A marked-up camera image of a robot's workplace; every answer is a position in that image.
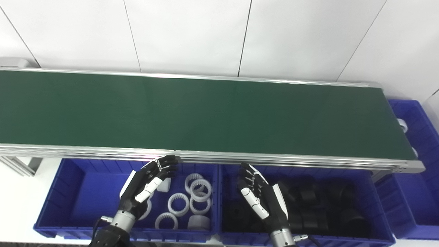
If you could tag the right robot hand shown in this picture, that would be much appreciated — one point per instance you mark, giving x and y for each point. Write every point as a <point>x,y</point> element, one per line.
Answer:
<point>271,206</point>

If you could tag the blue bin at belt end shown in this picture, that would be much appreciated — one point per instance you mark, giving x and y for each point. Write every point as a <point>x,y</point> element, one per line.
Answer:
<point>411,206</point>

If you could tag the white part in end bin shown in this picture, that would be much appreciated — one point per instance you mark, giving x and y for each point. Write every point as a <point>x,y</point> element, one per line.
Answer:
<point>414,152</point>
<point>402,124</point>

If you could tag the grey conveyor end housing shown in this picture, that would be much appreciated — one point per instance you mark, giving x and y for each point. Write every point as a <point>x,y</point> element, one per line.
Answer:
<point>13,62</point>

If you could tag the blue bin with white parts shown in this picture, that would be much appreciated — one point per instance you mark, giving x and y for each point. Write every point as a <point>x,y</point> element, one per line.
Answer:
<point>85,195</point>

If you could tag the green conveyor belt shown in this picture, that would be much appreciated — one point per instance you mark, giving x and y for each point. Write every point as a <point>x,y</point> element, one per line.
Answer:
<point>205,113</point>

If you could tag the black cylinder part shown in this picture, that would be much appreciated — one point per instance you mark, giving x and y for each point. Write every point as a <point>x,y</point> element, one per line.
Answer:
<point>303,192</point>
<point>236,214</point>
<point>353,221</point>
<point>308,219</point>
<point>337,193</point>

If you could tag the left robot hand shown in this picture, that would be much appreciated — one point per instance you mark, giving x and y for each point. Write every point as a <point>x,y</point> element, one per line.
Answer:
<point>137,188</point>

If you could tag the blue bin with black parts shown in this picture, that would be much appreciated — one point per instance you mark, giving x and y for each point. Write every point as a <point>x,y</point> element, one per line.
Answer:
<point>377,206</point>

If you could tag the aluminium conveyor support leg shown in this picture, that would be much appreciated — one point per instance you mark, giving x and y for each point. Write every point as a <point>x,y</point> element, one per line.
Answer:
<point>19,166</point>
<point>380,175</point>

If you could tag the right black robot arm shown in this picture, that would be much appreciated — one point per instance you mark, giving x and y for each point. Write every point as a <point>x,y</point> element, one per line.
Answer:
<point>283,238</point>

